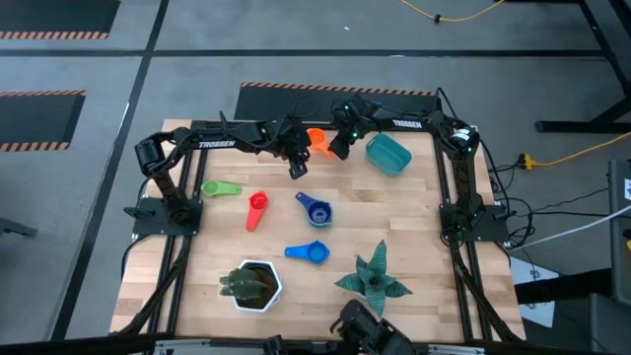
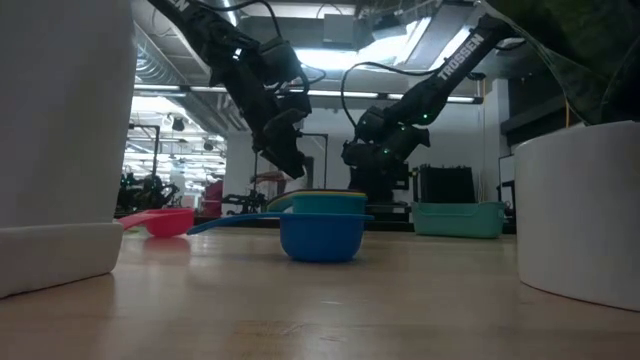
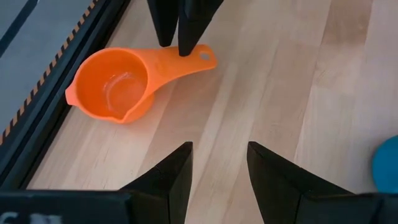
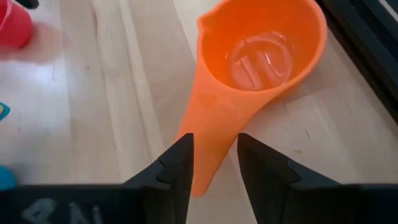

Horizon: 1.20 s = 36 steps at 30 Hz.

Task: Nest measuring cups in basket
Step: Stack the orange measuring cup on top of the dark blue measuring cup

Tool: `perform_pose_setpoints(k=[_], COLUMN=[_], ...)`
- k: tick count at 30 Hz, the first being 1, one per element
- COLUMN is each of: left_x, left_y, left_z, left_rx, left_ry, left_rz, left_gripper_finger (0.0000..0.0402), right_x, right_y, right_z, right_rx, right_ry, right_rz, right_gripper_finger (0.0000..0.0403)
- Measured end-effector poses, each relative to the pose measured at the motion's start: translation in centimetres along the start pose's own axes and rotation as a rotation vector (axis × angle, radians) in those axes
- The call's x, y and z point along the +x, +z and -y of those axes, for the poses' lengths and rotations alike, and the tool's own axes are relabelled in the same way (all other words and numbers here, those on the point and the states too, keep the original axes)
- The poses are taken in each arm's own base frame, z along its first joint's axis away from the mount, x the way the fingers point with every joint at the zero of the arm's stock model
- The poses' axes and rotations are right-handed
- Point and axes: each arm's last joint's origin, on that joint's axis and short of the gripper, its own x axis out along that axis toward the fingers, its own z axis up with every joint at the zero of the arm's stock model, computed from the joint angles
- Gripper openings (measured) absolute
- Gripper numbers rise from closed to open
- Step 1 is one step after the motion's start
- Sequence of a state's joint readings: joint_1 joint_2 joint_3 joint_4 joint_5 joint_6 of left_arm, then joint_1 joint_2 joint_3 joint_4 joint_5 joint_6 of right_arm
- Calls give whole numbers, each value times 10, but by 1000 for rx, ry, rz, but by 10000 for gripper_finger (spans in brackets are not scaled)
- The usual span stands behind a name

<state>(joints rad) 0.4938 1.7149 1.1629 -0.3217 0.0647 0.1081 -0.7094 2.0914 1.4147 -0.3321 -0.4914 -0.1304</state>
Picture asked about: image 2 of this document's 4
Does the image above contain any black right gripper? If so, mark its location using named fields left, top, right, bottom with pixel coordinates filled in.
left=341, top=124, right=431, bottom=204

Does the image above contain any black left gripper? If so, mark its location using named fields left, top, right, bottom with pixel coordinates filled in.
left=233, top=74, right=314, bottom=180

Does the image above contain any yellow measuring cup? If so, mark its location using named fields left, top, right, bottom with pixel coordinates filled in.
left=272, top=191, right=369, bottom=198

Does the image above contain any teal measuring cup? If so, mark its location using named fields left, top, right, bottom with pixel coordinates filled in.
left=267, top=193, right=369, bottom=216

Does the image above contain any blue measuring cup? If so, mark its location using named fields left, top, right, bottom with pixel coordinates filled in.
left=187, top=212, right=375, bottom=264

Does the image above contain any teal plastic basket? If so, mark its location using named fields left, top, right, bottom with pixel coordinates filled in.
left=410, top=201, right=506, bottom=239

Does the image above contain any red measuring cup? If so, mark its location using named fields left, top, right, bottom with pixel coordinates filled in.
left=119, top=207, right=195, bottom=239

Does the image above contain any large black monitor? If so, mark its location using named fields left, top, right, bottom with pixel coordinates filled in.
left=418, top=164, right=476, bottom=204

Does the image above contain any long ceiling light fixture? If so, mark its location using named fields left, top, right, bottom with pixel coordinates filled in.
left=133, top=83, right=485, bottom=105

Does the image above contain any magenta chair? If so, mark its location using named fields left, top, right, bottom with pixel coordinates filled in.
left=202, top=180, right=225, bottom=219

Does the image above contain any distant black robot station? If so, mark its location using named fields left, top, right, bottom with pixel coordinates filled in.
left=117, top=172, right=180, bottom=215

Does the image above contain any white round planter pot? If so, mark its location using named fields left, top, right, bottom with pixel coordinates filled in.
left=514, top=120, right=640, bottom=312

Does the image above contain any white hexagonal planter pot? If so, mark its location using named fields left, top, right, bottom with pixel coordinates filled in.
left=0, top=0, right=139, bottom=300

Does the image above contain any green snake plant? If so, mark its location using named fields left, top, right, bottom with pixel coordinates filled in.
left=484, top=0, right=640, bottom=126

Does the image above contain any black metal frame rig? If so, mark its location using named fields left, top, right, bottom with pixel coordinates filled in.
left=298, top=132, right=330, bottom=191

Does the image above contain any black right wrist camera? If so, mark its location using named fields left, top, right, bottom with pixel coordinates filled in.
left=353, top=107, right=401, bottom=144

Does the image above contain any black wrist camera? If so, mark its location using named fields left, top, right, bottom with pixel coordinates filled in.
left=353, top=107, right=401, bottom=144
left=257, top=37, right=304, bottom=89

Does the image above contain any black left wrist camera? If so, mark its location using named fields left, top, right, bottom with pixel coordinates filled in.
left=257, top=37, right=304, bottom=89

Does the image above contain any silver ceiling duct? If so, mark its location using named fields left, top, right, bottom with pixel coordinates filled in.
left=219, top=0, right=240, bottom=27

